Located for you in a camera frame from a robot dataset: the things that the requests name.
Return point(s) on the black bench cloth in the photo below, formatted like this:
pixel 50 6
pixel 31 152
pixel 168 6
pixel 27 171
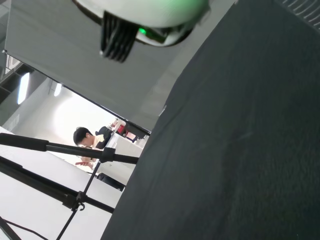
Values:
pixel 225 150

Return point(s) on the white desk partition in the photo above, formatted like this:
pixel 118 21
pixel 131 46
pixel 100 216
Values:
pixel 125 155

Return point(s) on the grey tape piece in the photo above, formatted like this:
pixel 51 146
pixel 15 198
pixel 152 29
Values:
pixel 162 110

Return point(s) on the long ceiling light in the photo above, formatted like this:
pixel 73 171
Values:
pixel 23 87
pixel 58 90

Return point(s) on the person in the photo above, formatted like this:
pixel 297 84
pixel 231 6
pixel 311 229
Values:
pixel 81 136

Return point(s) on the red box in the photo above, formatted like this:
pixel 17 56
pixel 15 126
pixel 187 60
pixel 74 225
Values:
pixel 121 129

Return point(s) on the grey backdrop board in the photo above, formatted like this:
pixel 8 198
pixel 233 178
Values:
pixel 75 50

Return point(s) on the black office chair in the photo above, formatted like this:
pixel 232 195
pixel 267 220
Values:
pixel 103 135

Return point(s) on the black tripod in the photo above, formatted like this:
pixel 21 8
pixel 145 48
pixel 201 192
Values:
pixel 25 142

